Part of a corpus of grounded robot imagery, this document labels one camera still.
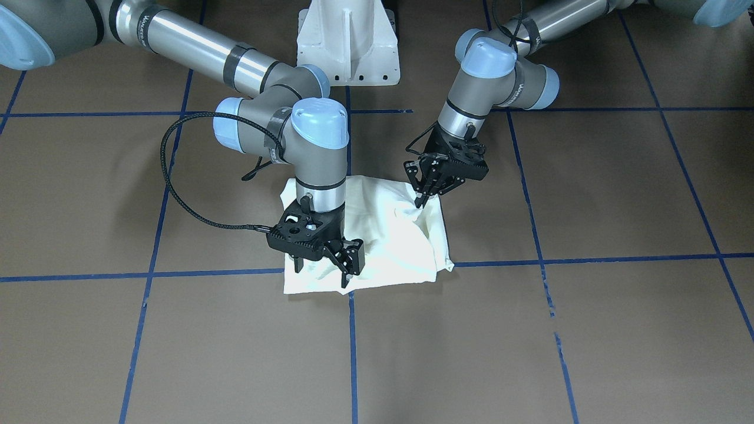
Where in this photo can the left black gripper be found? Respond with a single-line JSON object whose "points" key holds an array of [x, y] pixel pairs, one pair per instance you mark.
{"points": [[434, 154]]}

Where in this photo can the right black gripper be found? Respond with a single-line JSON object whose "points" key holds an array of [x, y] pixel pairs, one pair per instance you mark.
{"points": [[351, 254]]}

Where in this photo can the cream long-sleeve cat T-shirt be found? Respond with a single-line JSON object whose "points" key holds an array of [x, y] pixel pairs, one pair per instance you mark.
{"points": [[403, 244]]}

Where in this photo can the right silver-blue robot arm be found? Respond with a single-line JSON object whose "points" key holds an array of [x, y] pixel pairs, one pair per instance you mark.
{"points": [[283, 114]]}

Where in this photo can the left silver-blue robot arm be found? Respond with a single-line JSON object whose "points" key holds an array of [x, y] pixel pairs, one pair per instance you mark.
{"points": [[494, 71]]}

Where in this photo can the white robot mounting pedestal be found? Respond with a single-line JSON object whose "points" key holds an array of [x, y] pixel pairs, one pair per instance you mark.
{"points": [[354, 43]]}

